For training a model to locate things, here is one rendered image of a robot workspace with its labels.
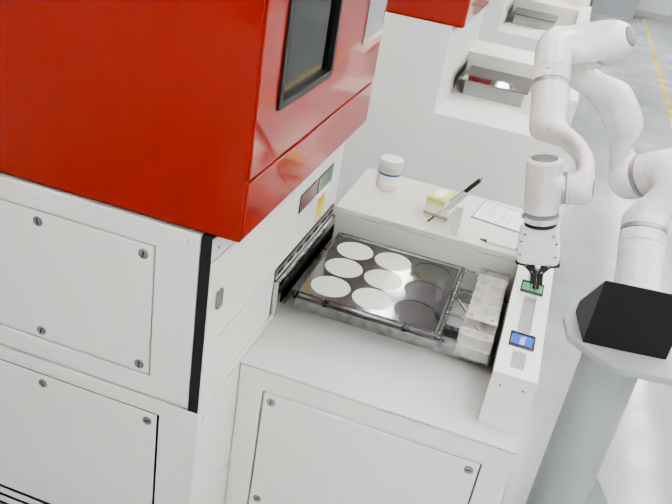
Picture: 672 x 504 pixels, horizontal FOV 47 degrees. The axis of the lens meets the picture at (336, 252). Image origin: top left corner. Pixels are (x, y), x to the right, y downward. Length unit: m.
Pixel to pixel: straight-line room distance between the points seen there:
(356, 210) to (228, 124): 0.94
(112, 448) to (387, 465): 0.60
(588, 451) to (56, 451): 1.41
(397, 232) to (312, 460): 0.69
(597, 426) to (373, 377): 0.76
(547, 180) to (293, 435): 0.82
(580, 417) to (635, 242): 0.51
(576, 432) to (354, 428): 0.79
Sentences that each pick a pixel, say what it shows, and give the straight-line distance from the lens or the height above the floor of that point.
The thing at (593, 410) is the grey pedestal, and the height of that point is 0.62.
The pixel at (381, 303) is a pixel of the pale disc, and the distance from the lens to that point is 1.87.
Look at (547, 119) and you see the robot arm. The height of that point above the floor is 1.37.
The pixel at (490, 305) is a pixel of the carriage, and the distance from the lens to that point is 2.02.
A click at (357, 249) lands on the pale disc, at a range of 2.09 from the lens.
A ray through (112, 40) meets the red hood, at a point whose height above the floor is 1.52.
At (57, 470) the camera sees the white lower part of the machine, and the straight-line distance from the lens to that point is 1.92.
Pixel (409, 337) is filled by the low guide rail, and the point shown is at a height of 0.84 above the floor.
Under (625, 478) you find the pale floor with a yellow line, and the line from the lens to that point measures 3.10.
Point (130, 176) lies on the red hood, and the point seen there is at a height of 1.29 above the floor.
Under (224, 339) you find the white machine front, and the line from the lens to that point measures 1.58.
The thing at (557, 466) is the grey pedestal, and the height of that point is 0.39.
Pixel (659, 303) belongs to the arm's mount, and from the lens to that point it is 2.09.
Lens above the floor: 1.86
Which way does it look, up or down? 28 degrees down
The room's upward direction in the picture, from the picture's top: 10 degrees clockwise
